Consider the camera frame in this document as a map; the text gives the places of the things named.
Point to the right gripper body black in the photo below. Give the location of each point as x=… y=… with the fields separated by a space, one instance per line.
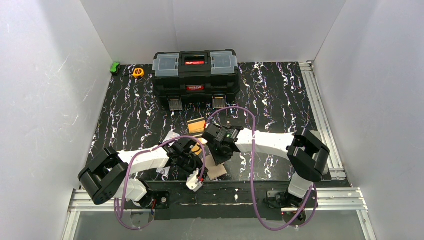
x=224 y=152

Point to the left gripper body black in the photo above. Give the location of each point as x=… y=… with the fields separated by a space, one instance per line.
x=191 y=165

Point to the tan card holder with sleeves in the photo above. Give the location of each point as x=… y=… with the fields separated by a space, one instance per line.
x=214 y=171

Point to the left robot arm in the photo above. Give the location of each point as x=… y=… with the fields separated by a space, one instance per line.
x=107 y=176

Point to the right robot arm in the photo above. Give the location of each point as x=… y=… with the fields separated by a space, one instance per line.
x=306 y=152

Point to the gold card stack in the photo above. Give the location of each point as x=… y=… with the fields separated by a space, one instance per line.
x=196 y=125

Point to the black toolbox with clear lids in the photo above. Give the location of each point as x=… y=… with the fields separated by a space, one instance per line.
x=206 y=76

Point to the yellow tape measure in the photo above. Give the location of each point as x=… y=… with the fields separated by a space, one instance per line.
x=138 y=73

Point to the green plastic object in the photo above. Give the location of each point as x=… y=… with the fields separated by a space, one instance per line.
x=115 y=68

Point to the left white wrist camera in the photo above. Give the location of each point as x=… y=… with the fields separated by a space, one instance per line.
x=195 y=181

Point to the white aluminium table rail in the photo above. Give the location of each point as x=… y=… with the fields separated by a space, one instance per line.
x=335 y=164

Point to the front aluminium rail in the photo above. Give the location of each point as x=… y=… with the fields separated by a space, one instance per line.
x=230 y=202

